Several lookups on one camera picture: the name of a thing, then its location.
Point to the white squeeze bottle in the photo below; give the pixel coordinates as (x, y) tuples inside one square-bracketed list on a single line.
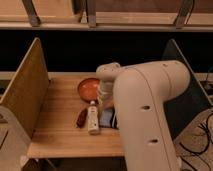
[(93, 122)]

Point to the left wooden side panel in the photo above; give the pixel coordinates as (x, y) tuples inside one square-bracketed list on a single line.
[(22, 100)]

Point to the wooden shelf with brackets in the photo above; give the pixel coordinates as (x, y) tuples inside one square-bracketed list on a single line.
[(108, 15)]

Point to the dark red chili pepper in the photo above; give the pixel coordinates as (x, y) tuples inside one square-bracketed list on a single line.
[(82, 118)]

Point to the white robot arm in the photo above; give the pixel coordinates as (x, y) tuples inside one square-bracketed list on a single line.
[(139, 93)]

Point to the right dark side panel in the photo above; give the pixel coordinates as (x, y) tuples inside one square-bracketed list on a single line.
[(186, 111)]

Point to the orange ceramic bowl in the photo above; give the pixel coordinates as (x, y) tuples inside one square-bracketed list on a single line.
[(87, 89)]

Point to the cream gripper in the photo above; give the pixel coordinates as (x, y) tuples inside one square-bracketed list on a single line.
[(105, 91)]

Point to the blue grey sponge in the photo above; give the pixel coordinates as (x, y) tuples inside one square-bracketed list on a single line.
[(106, 118)]

